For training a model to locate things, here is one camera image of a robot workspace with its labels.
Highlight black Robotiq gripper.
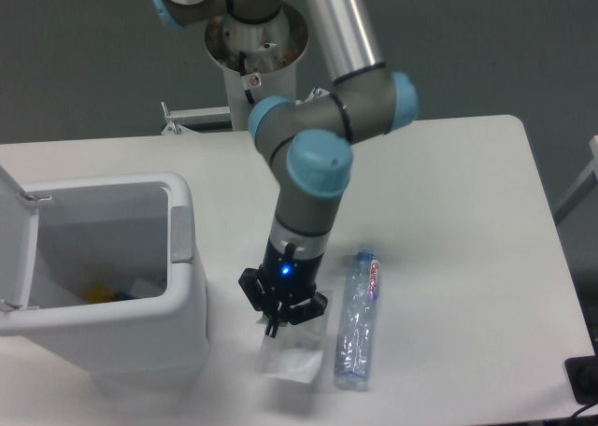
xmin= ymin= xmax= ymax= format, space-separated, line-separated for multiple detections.
xmin=238 ymin=240 xmax=328 ymax=338

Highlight white paper plastic pouch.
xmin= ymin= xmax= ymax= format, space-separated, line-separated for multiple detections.
xmin=254 ymin=291 xmax=335 ymax=384

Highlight clear plastic water bottle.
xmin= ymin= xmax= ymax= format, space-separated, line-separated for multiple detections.
xmin=334 ymin=244 xmax=381 ymax=391

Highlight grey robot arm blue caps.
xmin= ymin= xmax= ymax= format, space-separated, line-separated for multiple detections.
xmin=152 ymin=0 xmax=419 ymax=336

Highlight white plastic trash can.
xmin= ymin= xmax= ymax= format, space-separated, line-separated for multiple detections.
xmin=1 ymin=172 xmax=209 ymax=376

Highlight yellow trash in bin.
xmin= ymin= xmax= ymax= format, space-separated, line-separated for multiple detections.
xmin=82 ymin=284 xmax=122 ymax=304

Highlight black device at table edge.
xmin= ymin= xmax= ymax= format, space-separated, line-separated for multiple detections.
xmin=564 ymin=355 xmax=597 ymax=405

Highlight white metal mounting frame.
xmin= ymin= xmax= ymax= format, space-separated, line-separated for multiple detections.
xmin=162 ymin=87 xmax=317 ymax=138

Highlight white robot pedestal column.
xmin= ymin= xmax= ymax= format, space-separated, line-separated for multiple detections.
xmin=204 ymin=3 xmax=310 ymax=132

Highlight black cable on pedestal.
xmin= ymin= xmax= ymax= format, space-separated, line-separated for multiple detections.
xmin=237 ymin=50 xmax=263 ymax=119

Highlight white frame at right edge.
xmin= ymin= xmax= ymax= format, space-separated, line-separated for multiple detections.
xmin=552 ymin=135 xmax=597 ymax=225

